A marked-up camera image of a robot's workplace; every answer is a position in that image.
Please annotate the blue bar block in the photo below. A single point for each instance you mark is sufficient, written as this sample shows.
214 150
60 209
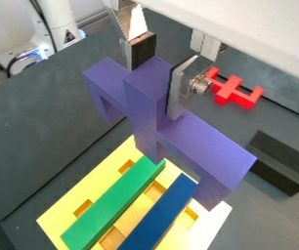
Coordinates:
154 225

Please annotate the purple cross-shaped block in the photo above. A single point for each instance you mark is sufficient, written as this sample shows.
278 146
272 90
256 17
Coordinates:
135 94

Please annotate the red cross-shaped block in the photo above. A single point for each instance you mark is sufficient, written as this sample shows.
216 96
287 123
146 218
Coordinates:
227 92

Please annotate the black angle bracket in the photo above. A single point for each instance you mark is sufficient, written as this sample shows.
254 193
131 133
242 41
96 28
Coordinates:
278 162

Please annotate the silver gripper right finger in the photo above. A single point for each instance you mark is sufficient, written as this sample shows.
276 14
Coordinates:
188 75

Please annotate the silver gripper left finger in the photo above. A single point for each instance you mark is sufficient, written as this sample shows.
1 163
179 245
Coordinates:
138 40

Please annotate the green bar block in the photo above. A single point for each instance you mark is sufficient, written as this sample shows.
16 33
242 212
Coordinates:
87 230

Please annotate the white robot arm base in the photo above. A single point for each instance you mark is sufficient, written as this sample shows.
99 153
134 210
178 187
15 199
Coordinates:
55 33

